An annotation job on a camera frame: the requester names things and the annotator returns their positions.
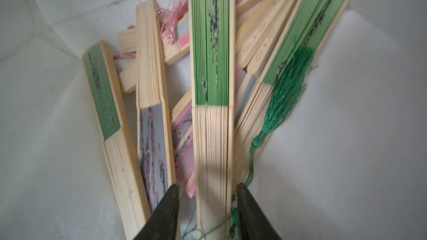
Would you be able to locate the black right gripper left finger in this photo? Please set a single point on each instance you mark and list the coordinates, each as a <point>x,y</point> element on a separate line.
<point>163,223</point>

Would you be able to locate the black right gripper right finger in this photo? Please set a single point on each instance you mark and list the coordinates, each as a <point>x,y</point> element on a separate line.
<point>252,223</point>

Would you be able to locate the cream tote bag yellow handles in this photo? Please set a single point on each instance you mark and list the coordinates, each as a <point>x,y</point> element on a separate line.
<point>349,164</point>

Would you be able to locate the green fan left in bag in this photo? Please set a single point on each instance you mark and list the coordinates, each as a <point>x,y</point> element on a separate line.
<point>117,141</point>

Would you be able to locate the grey pink fan in bag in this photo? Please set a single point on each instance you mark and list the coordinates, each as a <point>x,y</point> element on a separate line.
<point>154,143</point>

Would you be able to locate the green fan with tassel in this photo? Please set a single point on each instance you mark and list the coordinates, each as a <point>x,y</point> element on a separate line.
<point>282,81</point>

